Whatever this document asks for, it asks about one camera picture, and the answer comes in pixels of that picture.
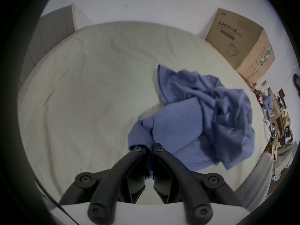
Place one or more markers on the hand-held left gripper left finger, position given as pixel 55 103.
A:
pixel 121 172

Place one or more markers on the brown cardboard carton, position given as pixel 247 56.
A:
pixel 243 48

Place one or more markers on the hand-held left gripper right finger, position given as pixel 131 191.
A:
pixel 178 172

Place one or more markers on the blue shirt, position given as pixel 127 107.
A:
pixel 199 118

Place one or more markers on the grey padded headboard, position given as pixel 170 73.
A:
pixel 44 39

